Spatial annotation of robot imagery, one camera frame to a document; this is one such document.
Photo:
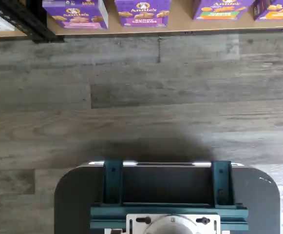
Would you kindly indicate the purple Annie's box pink patch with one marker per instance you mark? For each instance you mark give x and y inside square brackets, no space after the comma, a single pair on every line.
[80,19]

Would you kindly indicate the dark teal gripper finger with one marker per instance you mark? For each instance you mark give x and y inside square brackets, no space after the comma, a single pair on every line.
[222,182]
[113,182]

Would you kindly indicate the purple Annie's box orange patch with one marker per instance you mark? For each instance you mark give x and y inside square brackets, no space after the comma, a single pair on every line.
[280,11]

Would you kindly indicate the wooden shelf board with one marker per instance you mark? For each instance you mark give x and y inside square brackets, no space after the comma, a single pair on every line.
[5,34]
[143,30]

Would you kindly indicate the purple Annie's box green patch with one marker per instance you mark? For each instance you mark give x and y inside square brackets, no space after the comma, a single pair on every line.
[219,11]

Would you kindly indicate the black metal shelving rack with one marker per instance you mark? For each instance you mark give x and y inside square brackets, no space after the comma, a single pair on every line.
[46,36]
[0,9]

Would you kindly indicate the purple Annie's box lilac patch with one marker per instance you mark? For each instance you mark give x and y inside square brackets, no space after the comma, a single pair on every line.
[143,14]

